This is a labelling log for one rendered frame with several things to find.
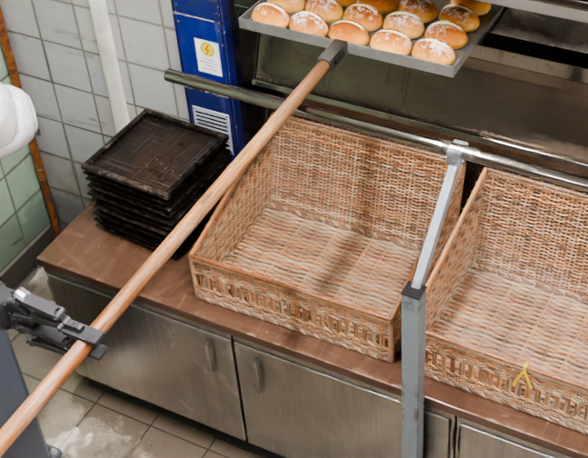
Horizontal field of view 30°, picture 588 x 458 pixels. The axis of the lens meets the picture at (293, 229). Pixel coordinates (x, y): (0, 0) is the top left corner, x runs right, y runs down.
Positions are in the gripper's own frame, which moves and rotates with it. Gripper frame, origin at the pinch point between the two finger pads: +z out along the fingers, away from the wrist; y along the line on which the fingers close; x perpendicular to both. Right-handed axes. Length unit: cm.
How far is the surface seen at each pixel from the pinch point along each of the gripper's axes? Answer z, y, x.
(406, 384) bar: 37, 52, -54
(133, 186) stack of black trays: -47, 39, -74
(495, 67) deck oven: 33, 6, -114
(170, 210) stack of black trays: -37, 43, -74
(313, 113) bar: 5, 3, -77
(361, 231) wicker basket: 3, 60, -104
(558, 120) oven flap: 49, 17, -115
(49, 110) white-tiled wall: -110, 61, -115
